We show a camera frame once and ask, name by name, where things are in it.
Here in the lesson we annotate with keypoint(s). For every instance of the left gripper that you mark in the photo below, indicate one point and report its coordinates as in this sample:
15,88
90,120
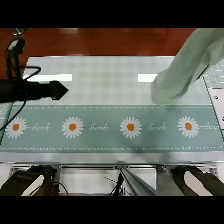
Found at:
33,90

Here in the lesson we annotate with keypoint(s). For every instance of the pale green shirt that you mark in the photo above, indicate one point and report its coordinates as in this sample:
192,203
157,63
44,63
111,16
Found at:
186,73

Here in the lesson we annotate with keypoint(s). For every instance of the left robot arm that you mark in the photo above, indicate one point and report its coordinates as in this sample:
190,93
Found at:
20,180

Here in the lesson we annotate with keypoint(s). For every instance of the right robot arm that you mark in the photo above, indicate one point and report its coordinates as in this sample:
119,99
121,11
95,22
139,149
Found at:
200,181

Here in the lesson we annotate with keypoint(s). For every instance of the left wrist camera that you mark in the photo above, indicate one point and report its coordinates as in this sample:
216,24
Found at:
16,45

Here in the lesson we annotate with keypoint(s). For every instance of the silver frame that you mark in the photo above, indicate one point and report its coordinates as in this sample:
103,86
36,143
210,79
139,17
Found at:
141,186

